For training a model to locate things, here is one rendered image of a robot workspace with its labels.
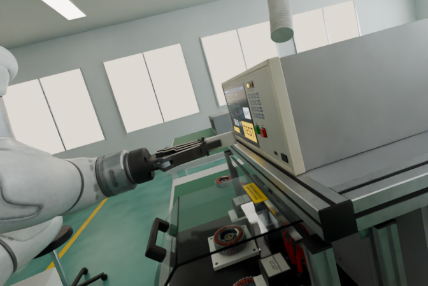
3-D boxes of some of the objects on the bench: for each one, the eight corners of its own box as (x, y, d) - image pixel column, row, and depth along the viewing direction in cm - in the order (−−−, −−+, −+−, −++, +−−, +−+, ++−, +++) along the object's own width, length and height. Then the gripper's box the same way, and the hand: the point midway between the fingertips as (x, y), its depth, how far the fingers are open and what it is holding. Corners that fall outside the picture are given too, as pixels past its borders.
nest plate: (214, 271, 68) (213, 267, 68) (208, 241, 83) (207, 238, 82) (260, 254, 69) (258, 250, 69) (246, 227, 84) (245, 225, 84)
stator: (216, 260, 70) (213, 250, 70) (214, 238, 81) (211, 229, 81) (250, 250, 70) (247, 240, 70) (243, 229, 82) (241, 220, 81)
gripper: (142, 174, 55) (232, 146, 58) (130, 195, 43) (246, 159, 45) (133, 146, 54) (225, 119, 57) (118, 159, 42) (237, 123, 44)
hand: (220, 141), depth 51 cm, fingers closed
